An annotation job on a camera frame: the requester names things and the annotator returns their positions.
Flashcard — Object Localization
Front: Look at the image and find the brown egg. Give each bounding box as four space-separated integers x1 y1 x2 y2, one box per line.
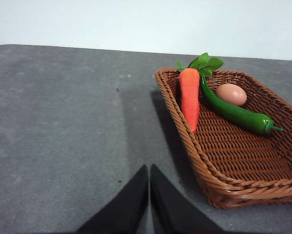
215 83 248 107

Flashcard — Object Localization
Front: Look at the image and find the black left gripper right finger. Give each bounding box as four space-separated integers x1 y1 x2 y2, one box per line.
150 163 226 234

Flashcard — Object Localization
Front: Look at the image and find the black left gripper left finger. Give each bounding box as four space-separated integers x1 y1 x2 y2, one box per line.
76 164 150 234

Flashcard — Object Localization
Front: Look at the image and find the brown wicker basket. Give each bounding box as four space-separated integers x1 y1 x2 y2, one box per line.
155 68 292 210

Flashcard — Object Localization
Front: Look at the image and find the orange carrot with green leaves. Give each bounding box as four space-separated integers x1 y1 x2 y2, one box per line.
176 52 224 134

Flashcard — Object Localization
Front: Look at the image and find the green chili pepper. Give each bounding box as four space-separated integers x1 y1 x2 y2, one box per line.
199 74 284 134

